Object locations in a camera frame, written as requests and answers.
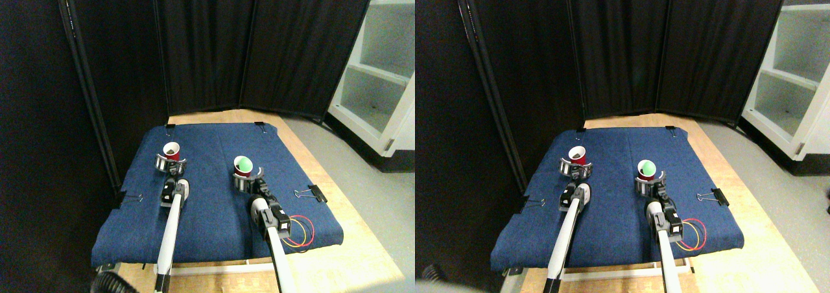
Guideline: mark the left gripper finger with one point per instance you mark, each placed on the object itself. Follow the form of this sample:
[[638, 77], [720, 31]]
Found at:
[[587, 172], [160, 165], [183, 168], [565, 170]]

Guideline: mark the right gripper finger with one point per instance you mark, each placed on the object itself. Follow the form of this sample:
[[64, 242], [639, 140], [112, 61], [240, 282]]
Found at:
[[657, 181], [258, 178], [642, 188], [241, 185]]

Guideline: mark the red cup with green inside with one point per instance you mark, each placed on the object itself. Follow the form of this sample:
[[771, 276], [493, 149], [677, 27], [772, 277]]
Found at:
[[243, 165], [646, 170]]

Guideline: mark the red cup with white inside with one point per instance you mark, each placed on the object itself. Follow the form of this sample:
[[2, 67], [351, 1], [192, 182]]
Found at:
[[171, 149], [577, 154]]

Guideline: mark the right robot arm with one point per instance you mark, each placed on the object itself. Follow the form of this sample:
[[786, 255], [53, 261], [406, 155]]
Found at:
[[668, 264], [277, 260]]

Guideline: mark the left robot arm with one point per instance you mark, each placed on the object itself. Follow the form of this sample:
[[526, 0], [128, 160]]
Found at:
[[565, 241], [170, 241]]

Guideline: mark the dark blue cloth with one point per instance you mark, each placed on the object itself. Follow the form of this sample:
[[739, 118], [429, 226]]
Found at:
[[217, 222], [616, 225]]

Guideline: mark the black curtain stand pole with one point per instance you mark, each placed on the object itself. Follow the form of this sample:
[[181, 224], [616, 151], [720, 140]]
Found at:
[[87, 85], [486, 85]]

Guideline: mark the white shelf unit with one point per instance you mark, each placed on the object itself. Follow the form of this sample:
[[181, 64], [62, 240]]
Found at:
[[788, 85], [373, 79]]

